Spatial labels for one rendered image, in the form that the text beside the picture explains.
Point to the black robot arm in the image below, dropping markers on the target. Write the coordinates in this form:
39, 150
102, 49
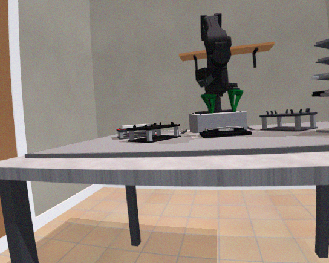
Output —
217, 45

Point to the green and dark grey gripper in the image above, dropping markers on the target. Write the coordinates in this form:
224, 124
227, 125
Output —
222, 88

